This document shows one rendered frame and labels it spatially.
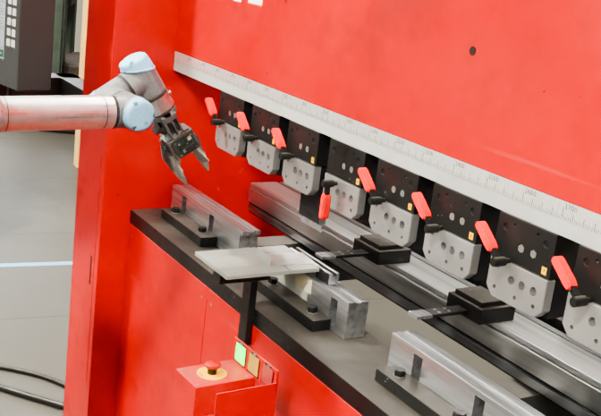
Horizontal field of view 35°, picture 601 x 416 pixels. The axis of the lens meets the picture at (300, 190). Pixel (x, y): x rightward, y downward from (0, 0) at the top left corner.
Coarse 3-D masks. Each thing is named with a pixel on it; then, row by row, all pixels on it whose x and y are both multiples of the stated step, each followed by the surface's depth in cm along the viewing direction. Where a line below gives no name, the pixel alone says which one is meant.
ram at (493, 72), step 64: (192, 0) 293; (320, 0) 232; (384, 0) 210; (448, 0) 192; (512, 0) 176; (576, 0) 163; (256, 64) 260; (320, 64) 233; (384, 64) 211; (448, 64) 192; (512, 64) 177; (576, 64) 164; (320, 128) 233; (384, 128) 211; (448, 128) 193; (512, 128) 177; (576, 128) 164; (576, 192) 165
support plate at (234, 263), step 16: (208, 256) 239; (224, 256) 240; (240, 256) 242; (256, 256) 243; (224, 272) 229; (240, 272) 230; (256, 272) 231; (272, 272) 233; (288, 272) 235; (304, 272) 238
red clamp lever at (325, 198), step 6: (324, 180) 225; (330, 180) 226; (324, 186) 225; (330, 186) 226; (324, 192) 226; (324, 198) 226; (330, 198) 227; (324, 204) 226; (324, 210) 227; (318, 216) 228; (324, 216) 227
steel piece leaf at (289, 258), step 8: (264, 256) 240; (272, 256) 244; (280, 256) 245; (288, 256) 245; (296, 256) 246; (272, 264) 238; (280, 264) 239; (288, 264) 239; (296, 264) 240; (304, 264) 241
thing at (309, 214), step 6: (300, 198) 248; (306, 198) 246; (312, 198) 243; (318, 198) 241; (300, 204) 248; (306, 204) 246; (312, 204) 243; (318, 204) 241; (300, 210) 248; (306, 210) 246; (312, 210) 243; (318, 210) 241; (306, 216) 246; (312, 216) 244; (306, 222) 248; (312, 222) 245; (318, 222) 241; (324, 222) 242; (318, 228) 243
